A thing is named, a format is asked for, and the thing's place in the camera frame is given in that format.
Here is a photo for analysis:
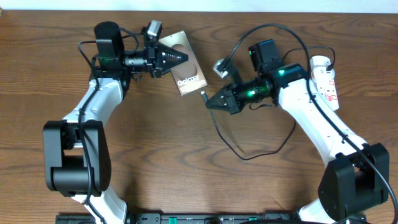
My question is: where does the black USB charger cable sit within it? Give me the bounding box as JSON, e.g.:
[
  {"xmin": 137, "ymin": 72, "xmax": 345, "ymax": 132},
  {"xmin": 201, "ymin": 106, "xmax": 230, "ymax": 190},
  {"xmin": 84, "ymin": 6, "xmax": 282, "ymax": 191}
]
[{"xmin": 200, "ymin": 45, "xmax": 336, "ymax": 161}]

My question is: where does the white power strip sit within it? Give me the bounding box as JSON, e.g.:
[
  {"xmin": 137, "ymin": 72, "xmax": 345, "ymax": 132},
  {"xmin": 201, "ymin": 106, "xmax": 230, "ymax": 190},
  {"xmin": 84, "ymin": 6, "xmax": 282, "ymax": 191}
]
[{"xmin": 310, "ymin": 55, "xmax": 339, "ymax": 111}]

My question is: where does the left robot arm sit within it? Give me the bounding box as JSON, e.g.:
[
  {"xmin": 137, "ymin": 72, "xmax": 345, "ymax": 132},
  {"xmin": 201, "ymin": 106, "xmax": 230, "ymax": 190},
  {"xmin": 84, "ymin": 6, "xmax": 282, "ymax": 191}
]
[{"xmin": 43, "ymin": 20, "xmax": 188, "ymax": 223}]

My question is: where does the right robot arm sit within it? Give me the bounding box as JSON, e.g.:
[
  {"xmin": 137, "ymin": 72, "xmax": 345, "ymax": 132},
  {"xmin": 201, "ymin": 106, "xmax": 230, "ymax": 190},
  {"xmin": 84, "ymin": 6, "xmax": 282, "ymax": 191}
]
[{"xmin": 206, "ymin": 61, "xmax": 397, "ymax": 223}]

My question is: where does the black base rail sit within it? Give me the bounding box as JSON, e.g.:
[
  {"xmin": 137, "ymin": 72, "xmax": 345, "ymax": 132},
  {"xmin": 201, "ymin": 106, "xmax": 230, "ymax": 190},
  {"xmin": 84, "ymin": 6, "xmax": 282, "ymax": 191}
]
[{"xmin": 55, "ymin": 212, "xmax": 368, "ymax": 224}]

